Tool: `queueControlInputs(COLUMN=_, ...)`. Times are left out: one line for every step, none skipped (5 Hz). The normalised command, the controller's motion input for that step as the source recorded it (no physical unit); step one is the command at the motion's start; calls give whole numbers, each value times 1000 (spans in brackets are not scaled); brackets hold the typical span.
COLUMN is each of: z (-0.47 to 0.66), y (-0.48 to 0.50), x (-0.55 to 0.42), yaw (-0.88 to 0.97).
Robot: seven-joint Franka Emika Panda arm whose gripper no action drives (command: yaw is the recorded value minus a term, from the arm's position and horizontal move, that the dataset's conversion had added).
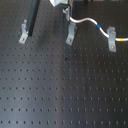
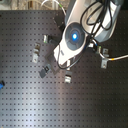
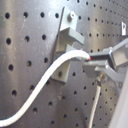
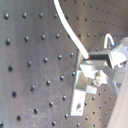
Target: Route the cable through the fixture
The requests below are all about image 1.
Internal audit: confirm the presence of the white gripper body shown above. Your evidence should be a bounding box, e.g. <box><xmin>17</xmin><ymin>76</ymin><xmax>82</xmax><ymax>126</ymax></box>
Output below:
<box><xmin>50</xmin><ymin>0</ymin><xmax>69</xmax><ymax>7</ymax></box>

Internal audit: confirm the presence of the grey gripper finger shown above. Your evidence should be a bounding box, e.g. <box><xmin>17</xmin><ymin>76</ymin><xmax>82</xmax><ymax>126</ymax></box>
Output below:
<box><xmin>63</xmin><ymin>6</ymin><xmax>71</xmax><ymax>21</ymax></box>

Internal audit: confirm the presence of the white cable with coloured bands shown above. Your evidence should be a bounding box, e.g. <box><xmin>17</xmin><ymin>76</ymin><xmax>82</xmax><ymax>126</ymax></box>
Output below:
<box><xmin>68</xmin><ymin>16</ymin><xmax>128</xmax><ymax>42</ymax></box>

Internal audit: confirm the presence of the middle silver cable clip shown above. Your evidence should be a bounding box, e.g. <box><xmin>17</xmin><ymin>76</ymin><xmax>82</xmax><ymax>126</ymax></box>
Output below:
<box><xmin>66</xmin><ymin>22</ymin><xmax>77</xmax><ymax>45</ymax></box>

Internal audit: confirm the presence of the silver cable clip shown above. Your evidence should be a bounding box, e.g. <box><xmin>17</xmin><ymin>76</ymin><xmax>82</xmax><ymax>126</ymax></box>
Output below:
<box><xmin>66</xmin><ymin>22</ymin><xmax>77</xmax><ymax>45</ymax></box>
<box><xmin>107</xmin><ymin>27</ymin><xmax>116</xmax><ymax>52</ymax></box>
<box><xmin>19</xmin><ymin>20</ymin><xmax>28</xmax><ymax>44</ymax></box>

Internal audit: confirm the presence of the black metal post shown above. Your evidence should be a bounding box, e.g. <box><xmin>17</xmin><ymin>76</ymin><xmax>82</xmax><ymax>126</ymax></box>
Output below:
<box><xmin>26</xmin><ymin>0</ymin><xmax>40</xmax><ymax>36</ymax></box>

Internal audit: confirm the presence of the right silver cable clip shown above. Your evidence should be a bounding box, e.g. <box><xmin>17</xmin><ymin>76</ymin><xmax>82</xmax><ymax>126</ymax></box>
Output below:
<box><xmin>107</xmin><ymin>27</ymin><xmax>116</xmax><ymax>52</ymax></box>

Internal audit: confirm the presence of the left silver cable clip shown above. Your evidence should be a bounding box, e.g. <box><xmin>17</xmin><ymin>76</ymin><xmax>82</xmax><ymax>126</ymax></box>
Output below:
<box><xmin>19</xmin><ymin>20</ymin><xmax>28</xmax><ymax>44</ymax></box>

